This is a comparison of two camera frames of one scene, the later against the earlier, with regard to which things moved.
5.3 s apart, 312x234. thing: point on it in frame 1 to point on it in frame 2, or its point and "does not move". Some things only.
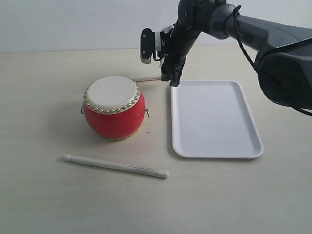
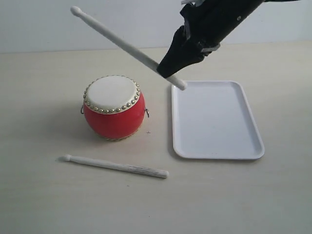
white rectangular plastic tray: [212, 119] does not move
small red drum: [114, 107] does not move
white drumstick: [117, 167] does not move
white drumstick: [146, 78] to [153, 65]
